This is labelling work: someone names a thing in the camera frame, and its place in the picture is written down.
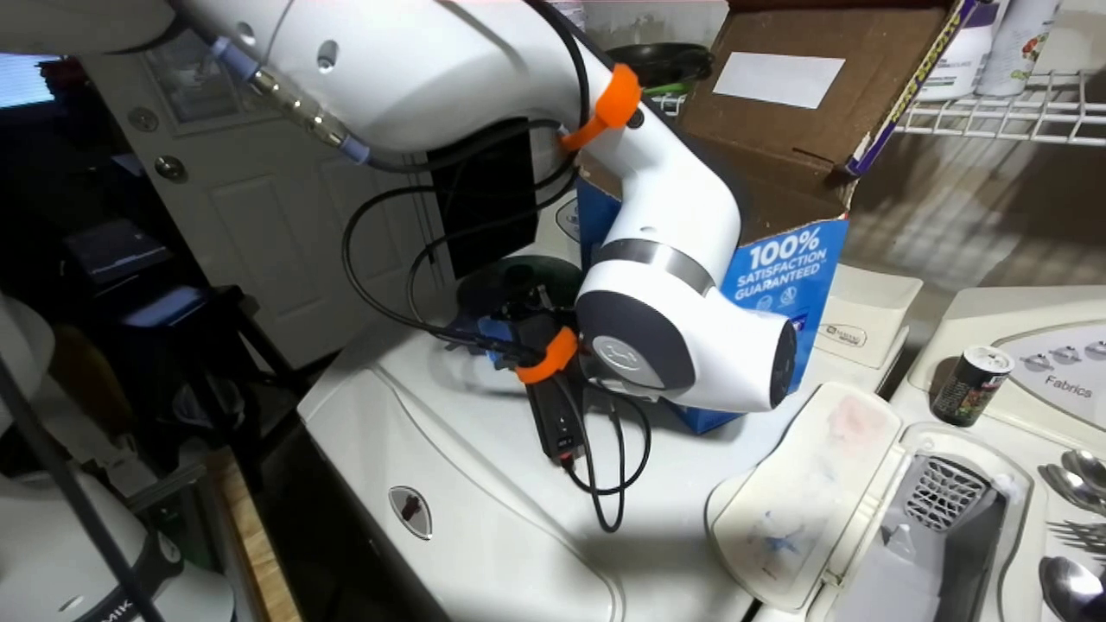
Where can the silver door knob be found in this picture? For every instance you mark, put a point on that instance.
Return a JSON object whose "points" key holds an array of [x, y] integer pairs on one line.
{"points": [[170, 167]]}

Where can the small dark jar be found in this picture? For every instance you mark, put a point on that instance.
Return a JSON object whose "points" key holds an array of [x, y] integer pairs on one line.
{"points": [[969, 383]]}

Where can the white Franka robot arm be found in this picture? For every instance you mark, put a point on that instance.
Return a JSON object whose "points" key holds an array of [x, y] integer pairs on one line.
{"points": [[668, 313]]}

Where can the metal fork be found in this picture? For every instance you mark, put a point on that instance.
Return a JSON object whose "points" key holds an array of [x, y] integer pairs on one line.
{"points": [[1080, 536]]}

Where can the metal spoon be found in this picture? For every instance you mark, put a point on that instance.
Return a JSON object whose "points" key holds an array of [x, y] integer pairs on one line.
{"points": [[1072, 588], [1077, 479]]}

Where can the dark side table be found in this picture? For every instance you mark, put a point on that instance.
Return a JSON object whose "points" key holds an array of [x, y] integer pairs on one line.
{"points": [[161, 313]]}

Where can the silver deadbolt lock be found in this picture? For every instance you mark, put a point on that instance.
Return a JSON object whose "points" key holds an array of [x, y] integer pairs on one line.
{"points": [[143, 118]]}

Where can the white plastic lint lid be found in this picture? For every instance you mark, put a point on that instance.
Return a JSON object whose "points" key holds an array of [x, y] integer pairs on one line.
{"points": [[815, 495]]}

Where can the white bottle purple cap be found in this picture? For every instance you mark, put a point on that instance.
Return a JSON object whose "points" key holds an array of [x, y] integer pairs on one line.
{"points": [[963, 52]]}

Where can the brown cardboard box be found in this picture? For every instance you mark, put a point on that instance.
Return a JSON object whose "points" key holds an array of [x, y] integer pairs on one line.
{"points": [[1003, 116]]}

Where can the white panelled door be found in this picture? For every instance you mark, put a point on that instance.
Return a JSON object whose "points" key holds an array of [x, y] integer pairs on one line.
{"points": [[266, 230]]}

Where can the grey lint filter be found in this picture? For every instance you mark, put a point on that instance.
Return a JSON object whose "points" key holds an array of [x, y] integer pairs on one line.
{"points": [[937, 530]]}

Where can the round green bowl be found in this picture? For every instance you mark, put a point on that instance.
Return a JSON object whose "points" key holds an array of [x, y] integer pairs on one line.
{"points": [[521, 281]]}

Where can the black tripod stand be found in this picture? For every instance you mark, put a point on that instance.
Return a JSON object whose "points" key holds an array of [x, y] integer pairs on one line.
{"points": [[72, 485]]}

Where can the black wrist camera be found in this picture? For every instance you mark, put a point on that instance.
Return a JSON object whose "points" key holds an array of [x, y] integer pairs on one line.
{"points": [[558, 417]]}

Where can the white spray can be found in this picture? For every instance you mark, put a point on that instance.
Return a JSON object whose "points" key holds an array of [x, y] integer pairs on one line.
{"points": [[1022, 46]]}

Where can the black frying pan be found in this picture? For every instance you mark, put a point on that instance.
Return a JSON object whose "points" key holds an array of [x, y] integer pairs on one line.
{"points": [[663, 64]]}

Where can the blue cardboard detergent box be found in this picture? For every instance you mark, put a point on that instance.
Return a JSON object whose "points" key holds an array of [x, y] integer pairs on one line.
{"points": [[798, 125]]}

